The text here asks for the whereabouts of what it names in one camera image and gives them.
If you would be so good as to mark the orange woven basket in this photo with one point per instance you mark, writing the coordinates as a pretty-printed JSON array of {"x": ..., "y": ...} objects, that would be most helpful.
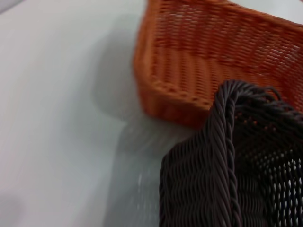
[{"x": 189, "y": 47}]

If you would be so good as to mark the dark brown woven basket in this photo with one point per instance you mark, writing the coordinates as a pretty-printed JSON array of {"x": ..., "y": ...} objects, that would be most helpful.
[{"x": 201, "y": 177}]

